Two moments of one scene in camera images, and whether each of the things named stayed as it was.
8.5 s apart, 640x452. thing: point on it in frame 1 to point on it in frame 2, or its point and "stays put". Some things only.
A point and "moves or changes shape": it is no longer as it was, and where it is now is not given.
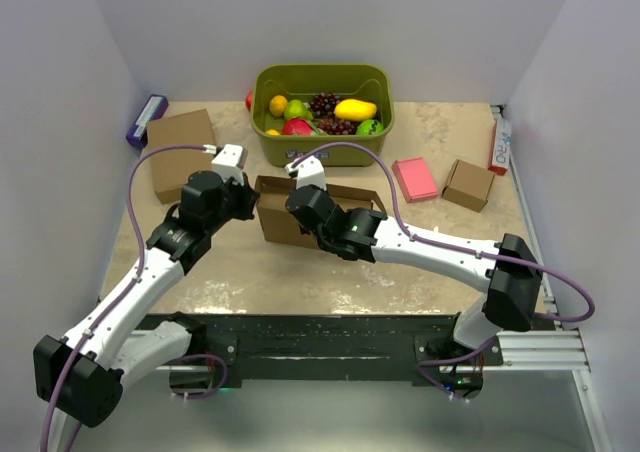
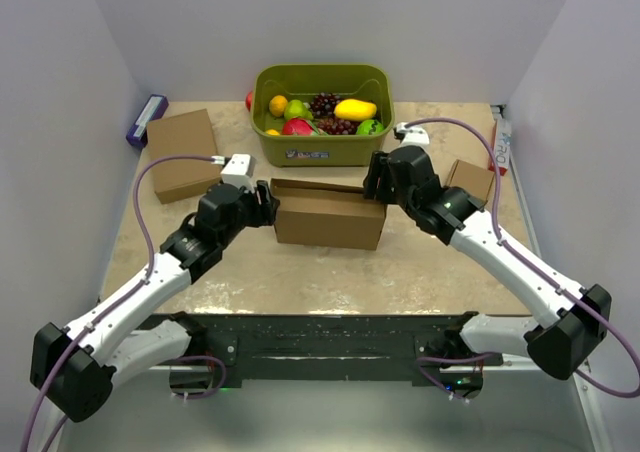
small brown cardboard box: (468, 185) stays put
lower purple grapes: (334, 126) stays put
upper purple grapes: (323, 104) stays put
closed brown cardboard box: (171, 168) stays put
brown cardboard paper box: (277, 221) moves or changes shape
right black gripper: (303, 230) to (379, 169)
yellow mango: (353, 110) stays put
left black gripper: (248, 197) to (265, 211)
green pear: (296, 108) stays put
